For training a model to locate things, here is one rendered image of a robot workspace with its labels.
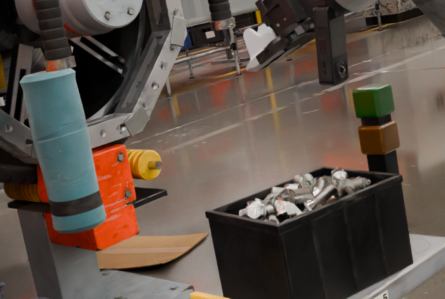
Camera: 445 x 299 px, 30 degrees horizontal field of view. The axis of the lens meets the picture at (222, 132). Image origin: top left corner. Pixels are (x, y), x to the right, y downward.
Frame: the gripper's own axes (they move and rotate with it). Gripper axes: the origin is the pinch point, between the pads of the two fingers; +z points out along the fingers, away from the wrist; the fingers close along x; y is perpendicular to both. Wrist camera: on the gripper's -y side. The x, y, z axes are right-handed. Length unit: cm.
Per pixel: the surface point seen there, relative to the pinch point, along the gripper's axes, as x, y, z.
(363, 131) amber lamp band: 5.8, -16.7, -15.3
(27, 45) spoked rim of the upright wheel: 5.8, 28.2, 38.9
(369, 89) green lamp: 5.7, -12.4, -19.2
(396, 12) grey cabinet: -723, 108, 365
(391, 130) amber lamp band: 3.9, -18.4, -17.8
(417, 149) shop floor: -202, -25, 108
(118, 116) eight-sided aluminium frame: -3.5, 9.6, 36.8
